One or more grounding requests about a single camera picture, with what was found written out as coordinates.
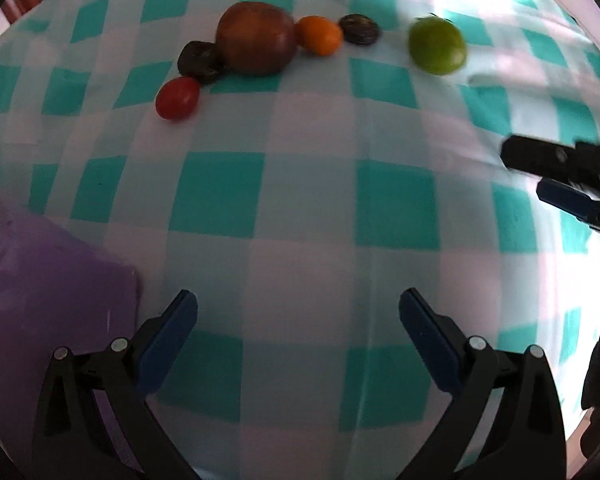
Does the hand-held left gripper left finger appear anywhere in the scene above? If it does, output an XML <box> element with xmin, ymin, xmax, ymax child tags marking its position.
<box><xmin>32</xmin><ymin>289</ymin><xmax>204</xmax><ymax>480</ymax></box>

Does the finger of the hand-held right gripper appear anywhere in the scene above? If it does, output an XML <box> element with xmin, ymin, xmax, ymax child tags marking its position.
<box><xmin>500</xmin><ymin>125</ymin><xmax>600</xmax><ymax>187</ymax></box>
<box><xmin>536</xmin><ymin>178</ymin><xmax>600</xmax><ymax>244</ymax></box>

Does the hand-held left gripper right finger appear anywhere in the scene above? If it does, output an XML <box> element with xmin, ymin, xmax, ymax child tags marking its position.
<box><xmin>398</xmin><ymin>287</ymin><xmax>566</xmax><ymax>480</ymax></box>

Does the purple plastic container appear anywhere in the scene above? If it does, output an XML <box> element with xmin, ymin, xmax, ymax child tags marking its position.
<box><xmin>0</xmin><ymin>179</ymin><xmax>144</xmax><ymax>471</ymax></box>

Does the green round fruit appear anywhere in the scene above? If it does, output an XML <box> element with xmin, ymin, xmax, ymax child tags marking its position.
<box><xmin>408</xmin><ymin>15</ymin><xmax>468</xmax><ymax>76</ymax></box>

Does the teal white checkered tablecloth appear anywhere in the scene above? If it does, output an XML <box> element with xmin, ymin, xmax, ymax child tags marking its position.
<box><xmin>0</xmin><ymin>0</ymin><xmax>600</xmax><ymax>480</ymax></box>

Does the dark purple wrinkled fruit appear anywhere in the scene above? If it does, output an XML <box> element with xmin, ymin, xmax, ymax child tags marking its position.
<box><xmin>338</xmin><ymin>13</ymin><xmax>382</xmax><ymax>45</ymax></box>
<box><xmin>177</xmin><ymin>40</ymin><xmax>227</xmax><ymax>85</ymax></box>

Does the red cherry tomato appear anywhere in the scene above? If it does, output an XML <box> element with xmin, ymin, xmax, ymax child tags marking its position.
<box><xmin>155</xmin><ymin>76</ymin><xmax>201</xmax><ymax>121</ymax></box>

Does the orange tangerine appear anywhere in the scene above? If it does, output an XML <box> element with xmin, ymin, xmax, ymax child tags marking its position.
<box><xmin>294</xmin><ymin>15</ymin><xmax>344</xmax><ymax>56</ymax></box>

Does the large reddish-brown round fruit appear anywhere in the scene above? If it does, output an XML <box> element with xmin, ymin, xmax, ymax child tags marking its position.
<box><xmin>216</xmin><ymin>2</ymin><xmax>297</xmax><ymax>77</ymax></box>

